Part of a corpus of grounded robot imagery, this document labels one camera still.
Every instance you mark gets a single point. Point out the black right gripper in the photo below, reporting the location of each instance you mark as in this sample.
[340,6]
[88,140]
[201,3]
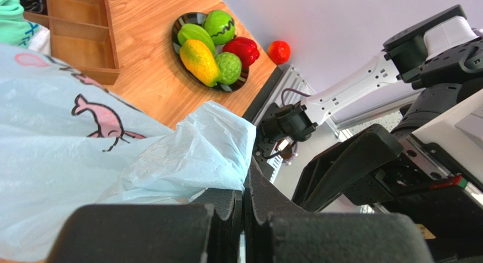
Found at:
[402,176]

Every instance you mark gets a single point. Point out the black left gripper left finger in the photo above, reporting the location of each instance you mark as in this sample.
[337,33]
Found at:
[206,230]

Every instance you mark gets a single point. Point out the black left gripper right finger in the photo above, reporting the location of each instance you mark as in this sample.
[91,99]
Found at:
[277,230]

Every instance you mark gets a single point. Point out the orange red wrinkled fruit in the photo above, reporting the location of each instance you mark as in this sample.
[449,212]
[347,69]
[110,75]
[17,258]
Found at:
[279,52]

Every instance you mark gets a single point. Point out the light blue printed plastic bag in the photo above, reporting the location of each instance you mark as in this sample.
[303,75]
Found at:
[67,142]

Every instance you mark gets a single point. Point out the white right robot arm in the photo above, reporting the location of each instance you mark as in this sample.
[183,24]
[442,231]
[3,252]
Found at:
[440,56]

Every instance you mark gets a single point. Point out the green custard apple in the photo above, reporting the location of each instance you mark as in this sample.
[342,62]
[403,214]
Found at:
[230,67]

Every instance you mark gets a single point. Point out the red bell pepper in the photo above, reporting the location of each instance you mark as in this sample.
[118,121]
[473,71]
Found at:
[246,49]

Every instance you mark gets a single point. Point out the yellow green mango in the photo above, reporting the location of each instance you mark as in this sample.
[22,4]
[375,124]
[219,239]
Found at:
[199,60]

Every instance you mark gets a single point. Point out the green watermelon toy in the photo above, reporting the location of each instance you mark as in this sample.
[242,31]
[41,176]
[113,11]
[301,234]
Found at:
[220,26]

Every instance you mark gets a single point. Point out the light green starfruit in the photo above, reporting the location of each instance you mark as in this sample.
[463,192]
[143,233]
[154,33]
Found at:
[195,32]

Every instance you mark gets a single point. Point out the brown wooden divided tray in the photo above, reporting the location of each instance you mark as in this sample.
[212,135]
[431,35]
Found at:
[81,34]

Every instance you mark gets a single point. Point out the teal white sock pair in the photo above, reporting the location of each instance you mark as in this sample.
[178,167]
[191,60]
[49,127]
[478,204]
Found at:
[18,31]

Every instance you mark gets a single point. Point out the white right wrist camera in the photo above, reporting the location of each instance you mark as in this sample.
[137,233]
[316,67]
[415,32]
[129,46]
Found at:
[458,131]

